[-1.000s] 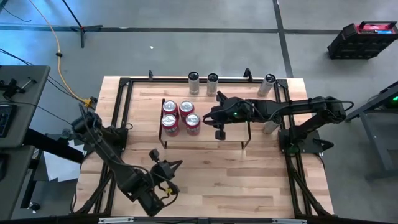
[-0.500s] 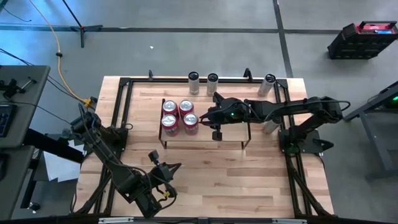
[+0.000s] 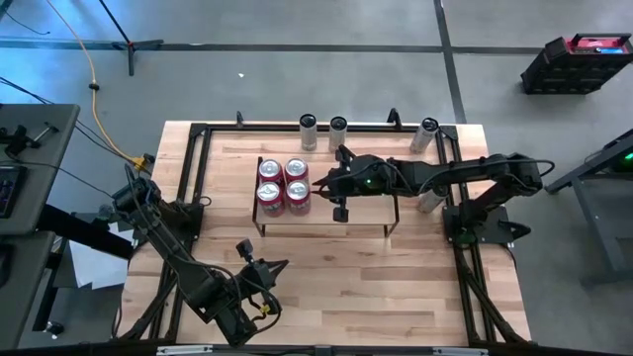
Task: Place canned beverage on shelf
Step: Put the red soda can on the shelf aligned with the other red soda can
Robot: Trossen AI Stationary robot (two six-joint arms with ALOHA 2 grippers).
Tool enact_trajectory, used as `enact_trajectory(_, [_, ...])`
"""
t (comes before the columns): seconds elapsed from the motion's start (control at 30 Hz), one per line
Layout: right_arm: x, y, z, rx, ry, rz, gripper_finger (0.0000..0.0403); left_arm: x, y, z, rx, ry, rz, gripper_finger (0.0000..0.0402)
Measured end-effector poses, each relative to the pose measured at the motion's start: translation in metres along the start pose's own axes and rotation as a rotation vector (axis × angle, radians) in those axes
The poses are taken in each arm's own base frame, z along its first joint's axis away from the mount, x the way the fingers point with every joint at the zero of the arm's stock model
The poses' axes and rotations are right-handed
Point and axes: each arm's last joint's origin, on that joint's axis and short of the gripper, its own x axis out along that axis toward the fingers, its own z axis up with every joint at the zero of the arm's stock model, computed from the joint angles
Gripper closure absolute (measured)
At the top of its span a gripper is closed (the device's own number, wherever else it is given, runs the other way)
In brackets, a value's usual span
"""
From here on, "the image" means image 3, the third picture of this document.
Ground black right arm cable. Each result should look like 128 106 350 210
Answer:
417 153 556 195

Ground wooden shelf with black frame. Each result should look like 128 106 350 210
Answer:
250 155 400 238

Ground black tripod stand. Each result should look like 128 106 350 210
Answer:
97 0 165 78

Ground grey metal stand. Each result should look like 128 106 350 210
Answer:
543 127 633 291

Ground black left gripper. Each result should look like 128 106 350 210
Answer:
235 238 290 311

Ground silver metal bracket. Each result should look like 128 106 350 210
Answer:
156 344 214 356
433 347 490 356

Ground black clamp tool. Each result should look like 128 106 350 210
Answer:
0 122 60 158

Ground black keyboard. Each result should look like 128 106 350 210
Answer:
0 165 29 220

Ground black floor cable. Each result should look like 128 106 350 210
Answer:
0 75 142 164

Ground grey office desk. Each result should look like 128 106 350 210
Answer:
0 102 81 236
0 230 56 350

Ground white paper sheets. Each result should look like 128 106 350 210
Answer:
67 221 136 291

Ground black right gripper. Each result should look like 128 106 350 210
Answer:
313 143 400 223

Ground black red tool case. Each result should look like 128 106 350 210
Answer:
519 32 633 96

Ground Fanta soda can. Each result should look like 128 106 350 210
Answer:
284 156 311 185
255 180 286 219
285 178 313 217
257 157 286 187

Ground black aluminium table frame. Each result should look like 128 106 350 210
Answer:
118 109 533 347

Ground yellow extension cable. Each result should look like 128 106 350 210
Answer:
45 0 149 172

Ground black desk beam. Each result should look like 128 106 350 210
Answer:
37 204 135 261

